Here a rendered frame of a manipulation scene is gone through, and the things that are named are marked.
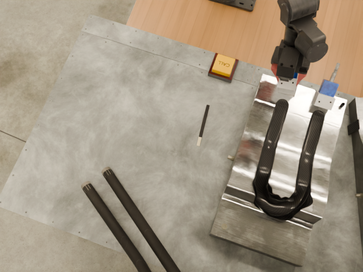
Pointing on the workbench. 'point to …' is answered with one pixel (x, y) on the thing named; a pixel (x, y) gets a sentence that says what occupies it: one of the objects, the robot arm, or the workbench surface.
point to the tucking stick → (202, 125)
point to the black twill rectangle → (353, 127)
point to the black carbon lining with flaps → (268, 156)
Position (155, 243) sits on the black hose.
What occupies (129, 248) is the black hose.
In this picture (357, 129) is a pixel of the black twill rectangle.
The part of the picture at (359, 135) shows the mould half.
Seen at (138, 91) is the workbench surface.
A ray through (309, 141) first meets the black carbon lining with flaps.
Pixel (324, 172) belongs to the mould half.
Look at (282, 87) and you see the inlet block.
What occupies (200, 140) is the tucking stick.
